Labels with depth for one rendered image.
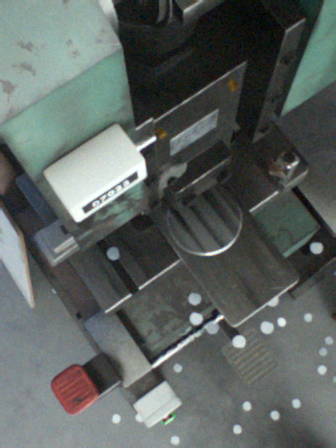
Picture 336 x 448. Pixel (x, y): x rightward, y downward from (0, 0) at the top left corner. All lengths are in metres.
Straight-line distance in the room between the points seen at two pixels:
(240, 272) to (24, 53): 0.70
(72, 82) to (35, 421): 1.49
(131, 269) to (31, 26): 0.75
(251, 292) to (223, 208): 0.15
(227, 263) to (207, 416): 0.83
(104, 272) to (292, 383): 0.85
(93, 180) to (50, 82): 0.10
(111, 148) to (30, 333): 1.38
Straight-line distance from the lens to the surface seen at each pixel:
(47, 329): 1.83
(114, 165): 0.48
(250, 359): 1.63
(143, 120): 0.56
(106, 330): 1.15
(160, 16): 0.53
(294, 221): 1.20
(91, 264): 1.11
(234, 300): 1.02
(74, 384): 1.04
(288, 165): 1.07
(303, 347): 1.82
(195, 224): 1.03
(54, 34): 0.40
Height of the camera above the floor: 1.79
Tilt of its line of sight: 75 degrees down
